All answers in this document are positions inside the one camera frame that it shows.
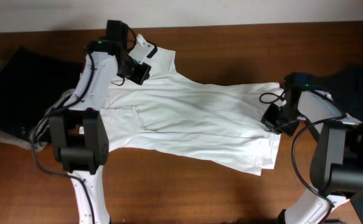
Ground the dark navy garment pile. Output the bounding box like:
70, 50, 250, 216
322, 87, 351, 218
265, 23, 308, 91
283, 63, 363, 224

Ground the grey folded cloth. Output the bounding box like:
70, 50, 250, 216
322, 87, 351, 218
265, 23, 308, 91
0, 126, 32, 149

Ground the black folded garment stack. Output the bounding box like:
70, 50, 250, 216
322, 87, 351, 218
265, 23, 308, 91
0, 47, 83, 141

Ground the white t-shirt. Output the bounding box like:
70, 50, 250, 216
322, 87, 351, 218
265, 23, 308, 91
101, 48, 281, 175

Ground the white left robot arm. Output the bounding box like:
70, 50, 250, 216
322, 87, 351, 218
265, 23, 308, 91
31, 20, 157, 223

